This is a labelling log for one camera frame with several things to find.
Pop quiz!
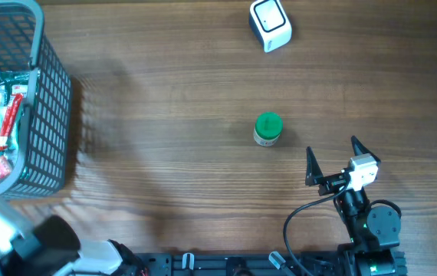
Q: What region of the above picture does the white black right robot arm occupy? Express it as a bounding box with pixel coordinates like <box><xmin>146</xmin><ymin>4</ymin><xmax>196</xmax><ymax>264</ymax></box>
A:
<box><xmin>300</xmin><ymin>136</ymin><xmax>408</xmax><ymax>276</ymax></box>

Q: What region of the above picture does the white barcode scanner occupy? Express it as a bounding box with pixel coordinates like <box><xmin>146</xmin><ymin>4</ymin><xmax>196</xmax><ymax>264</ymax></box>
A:
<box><xmin>248</xmin><ymin>0</ymin><xmax>292</xmax><ymax>53</ymax></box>

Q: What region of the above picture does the red toothpaste tube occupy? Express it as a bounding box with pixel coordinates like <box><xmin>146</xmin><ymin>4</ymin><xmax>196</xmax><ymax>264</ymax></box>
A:
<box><xmin>0</xmin><ymin>94</ymin><xmax>23</xmax><ymax>151</ymax></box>

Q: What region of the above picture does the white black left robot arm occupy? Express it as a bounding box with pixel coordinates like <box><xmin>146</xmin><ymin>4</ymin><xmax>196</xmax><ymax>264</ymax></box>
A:
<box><xmin>0</xmin><ymin>196</ymin><xmax>149</xmax><ymax>276</ymax></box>

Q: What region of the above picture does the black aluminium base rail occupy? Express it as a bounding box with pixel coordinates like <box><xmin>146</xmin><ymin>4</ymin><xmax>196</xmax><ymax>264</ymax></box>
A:
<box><xmin>137</xmin><ymin>251</ymin><xmax>408</xmax><ymax>276</ymax></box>

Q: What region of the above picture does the grey plastic shopping basket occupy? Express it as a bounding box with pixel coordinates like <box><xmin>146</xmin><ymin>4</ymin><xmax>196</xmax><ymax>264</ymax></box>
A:
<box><xmin>0</xmin><ymin>0</ymin><xmax>73</xmax><ymax>199</ymax></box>

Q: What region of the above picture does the black right camera cable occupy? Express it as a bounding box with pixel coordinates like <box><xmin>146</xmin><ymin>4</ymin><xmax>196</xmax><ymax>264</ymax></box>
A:
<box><xmin>282</xmin><ymin>181</ymin><xmax>350</xmax><ymax>276</ymax></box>

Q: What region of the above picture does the green 3M gloves packet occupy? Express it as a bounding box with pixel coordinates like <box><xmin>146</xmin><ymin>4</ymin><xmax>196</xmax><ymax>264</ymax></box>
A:
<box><xmin>0</xmin><ymin>69</ymin><xmax>40</xmax><ymax>154</ymax></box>

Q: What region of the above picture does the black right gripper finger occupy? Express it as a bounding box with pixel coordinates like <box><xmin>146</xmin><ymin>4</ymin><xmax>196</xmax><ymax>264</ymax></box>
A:
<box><xmin>305</xmin><ymin>146</ymin><xmax>324</xmax><ymax>186</ymax></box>
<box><xmin>350</xmin><ymin>136</ymin><xmax>381</xmax><ymax>163</ymax></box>

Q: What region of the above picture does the green lid jar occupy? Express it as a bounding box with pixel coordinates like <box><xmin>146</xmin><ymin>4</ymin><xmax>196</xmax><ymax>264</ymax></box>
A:
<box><xmin>253</xmin><ymin>112</ymin><xmax>283</xmax><ymax>146</ymax></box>

